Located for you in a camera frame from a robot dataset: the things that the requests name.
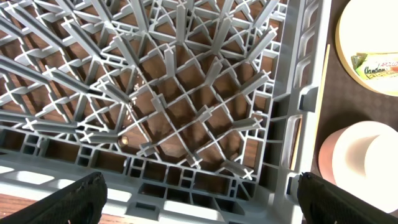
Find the left wooden chopstick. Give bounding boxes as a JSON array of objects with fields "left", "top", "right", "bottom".
[{"left": 289, "top": 43, "right": 331, "bottom": 171}]

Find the grey dishwasher rack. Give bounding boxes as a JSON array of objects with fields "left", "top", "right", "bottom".
[{"left": 1, "top": 0, "right": 331, "bottom": 223}]

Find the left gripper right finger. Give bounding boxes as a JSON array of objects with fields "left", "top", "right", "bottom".
[{"left": 297, "top": 172, "right": 397, "bottom": 224}]

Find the green snack wrapper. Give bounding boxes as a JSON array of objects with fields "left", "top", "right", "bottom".
[{"left": 351, "top": 53, "right": 397, "bottom": 80}]

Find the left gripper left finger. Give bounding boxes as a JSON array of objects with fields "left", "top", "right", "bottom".
[{"left": 1, "top": 172, "right": 108, "bottom": 224}]

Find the pink white bowl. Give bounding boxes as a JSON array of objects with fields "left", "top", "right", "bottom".
[{"left": 318, "top": 121, "right": 397, "bottom": 213}]

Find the brown serving tray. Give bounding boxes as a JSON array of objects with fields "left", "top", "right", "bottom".
[{"left": 316, "top": 1, "right": 397, "bottom": 168}]

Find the yellow plate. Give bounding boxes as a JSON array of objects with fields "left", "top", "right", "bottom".
[{"left": 335, "top": 0, "right": 397, "bottom": 96}]

